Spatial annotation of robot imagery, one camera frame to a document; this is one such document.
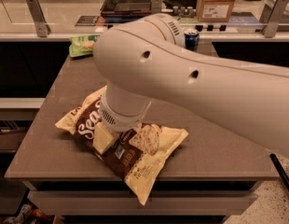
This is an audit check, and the metal bracket post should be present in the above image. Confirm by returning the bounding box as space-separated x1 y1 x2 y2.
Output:
151 0 162 14
25 0 51 37
261 0 289 38

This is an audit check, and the right metal bracket post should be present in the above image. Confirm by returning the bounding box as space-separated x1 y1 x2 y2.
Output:
261 0 289 38

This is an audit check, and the black rod on floor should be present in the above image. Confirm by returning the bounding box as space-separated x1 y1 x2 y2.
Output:
269 153 289 193

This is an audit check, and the middle metal bracket post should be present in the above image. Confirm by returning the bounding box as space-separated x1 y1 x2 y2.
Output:
151 0 162 14

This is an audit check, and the table drawer front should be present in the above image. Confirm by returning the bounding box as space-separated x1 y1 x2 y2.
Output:
27 189 259 217

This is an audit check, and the brown multigrain chip bag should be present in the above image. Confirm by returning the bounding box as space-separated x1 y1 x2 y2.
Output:
56 88 188 204

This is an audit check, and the left metal bracket post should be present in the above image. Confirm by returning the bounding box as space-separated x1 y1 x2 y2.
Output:
25 0 51 37

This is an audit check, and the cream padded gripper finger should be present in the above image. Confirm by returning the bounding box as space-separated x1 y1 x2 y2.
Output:
92 122 119 154

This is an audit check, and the green rice chip bag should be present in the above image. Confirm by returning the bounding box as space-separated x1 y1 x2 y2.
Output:
69 35 99 58

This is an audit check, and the blue soda can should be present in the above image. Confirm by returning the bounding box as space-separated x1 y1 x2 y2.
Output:
184 28 200 51

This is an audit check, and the dark tray with orange rim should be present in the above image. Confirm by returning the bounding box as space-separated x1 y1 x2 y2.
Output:
101 0 151 17

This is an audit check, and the cardboard box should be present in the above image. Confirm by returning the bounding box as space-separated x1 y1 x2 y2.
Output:
196 0 235 22

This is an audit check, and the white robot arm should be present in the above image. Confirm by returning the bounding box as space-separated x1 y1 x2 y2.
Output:
93 13 289 158

